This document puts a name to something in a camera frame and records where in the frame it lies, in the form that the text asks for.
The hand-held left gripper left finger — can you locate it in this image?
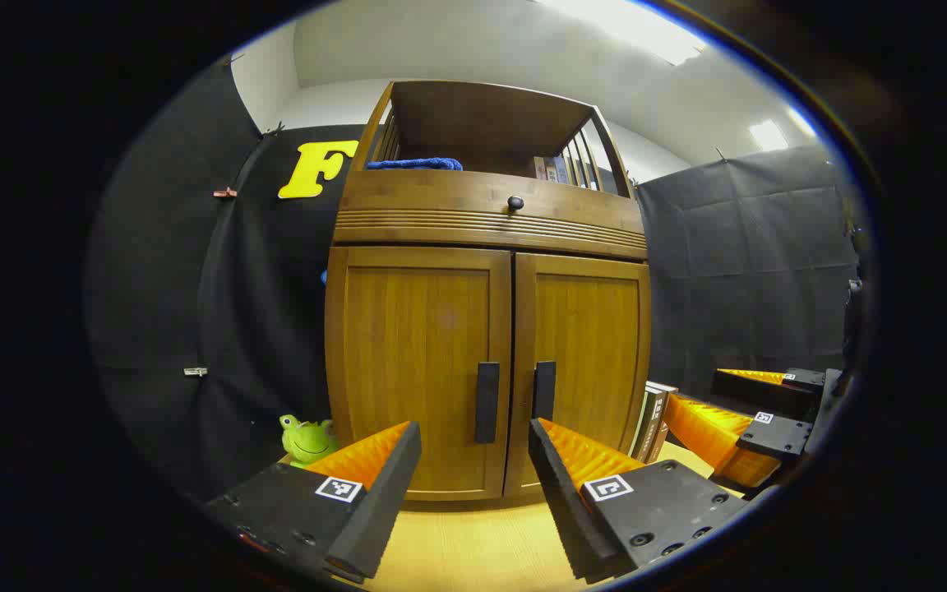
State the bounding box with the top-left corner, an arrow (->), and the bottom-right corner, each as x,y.
206,421 -> 423,583

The slim brown book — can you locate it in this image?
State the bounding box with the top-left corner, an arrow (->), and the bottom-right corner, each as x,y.
646,386 -> 680,465

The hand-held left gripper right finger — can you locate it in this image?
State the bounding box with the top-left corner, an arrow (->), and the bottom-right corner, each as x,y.
528,418 -> 750,585

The wooden cabinet door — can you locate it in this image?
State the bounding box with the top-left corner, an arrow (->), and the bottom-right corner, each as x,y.
505,252 -> 653,498
326,247 -> 514,502

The wooden cabinet drawer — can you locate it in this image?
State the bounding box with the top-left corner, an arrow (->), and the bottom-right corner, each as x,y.
334,169 -> 649,262

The blue folded cloth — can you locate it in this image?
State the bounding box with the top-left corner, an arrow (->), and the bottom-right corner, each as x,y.
365,157 -> 464,172

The wooden double-door shoe cabinet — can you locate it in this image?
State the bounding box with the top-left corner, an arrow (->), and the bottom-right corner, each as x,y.
324,80 -> 654,504

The dark book white label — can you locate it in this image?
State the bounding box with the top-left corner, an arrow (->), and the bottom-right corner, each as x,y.
628,381 -> 670,461

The black backdrop cloth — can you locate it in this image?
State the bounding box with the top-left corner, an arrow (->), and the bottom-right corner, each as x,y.
87,62 -> 865,502

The green frog plush toy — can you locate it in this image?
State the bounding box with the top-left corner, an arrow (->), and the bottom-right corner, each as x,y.
279,414 -> 339,469

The small ceiling light panel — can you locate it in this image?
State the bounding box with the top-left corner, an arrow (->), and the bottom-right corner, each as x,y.
749,119 -> 791,153

